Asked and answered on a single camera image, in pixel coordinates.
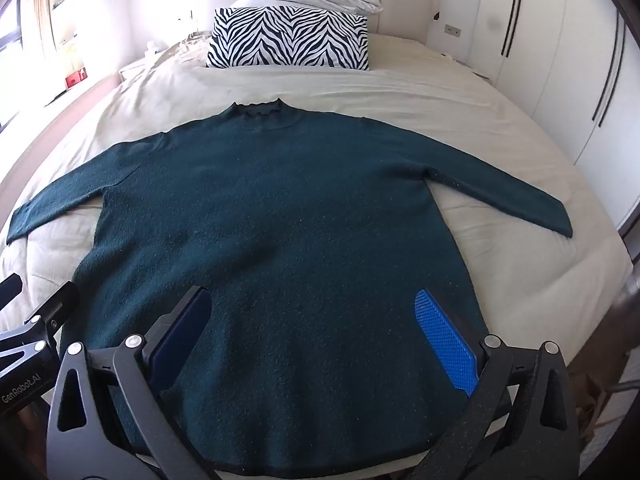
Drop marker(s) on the bed with beige sheet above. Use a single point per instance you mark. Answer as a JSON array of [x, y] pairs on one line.
[[350, 90]]

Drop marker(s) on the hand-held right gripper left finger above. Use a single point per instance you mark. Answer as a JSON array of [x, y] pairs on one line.
[[182, 327]]

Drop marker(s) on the white cubby shelf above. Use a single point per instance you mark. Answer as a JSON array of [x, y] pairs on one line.
[[67, 20]]

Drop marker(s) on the red box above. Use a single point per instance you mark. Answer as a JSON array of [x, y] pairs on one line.
[[75, 79]]

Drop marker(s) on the beige curtain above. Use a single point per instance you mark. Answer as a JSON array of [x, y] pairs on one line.
[[40, 15]]

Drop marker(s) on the white wardrobe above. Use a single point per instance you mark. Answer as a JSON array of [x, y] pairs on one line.
[[540, 60]]

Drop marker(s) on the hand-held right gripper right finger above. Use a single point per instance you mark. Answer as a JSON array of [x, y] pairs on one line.
[[445, 340]]

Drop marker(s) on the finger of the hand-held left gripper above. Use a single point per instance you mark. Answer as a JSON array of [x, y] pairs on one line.
[[57, 307], [10, 290]]

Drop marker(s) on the black framed window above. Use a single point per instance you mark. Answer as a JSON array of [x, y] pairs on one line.
[[12, 60]]

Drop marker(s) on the dark green knit sweater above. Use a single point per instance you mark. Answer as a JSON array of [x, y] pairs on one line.
[[280, 220]]

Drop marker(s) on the zebra print pillow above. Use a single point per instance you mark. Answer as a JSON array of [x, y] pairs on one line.
[[287, 37]]

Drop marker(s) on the white wall socket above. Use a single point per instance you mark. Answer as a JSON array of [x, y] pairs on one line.
[[453, 30]]

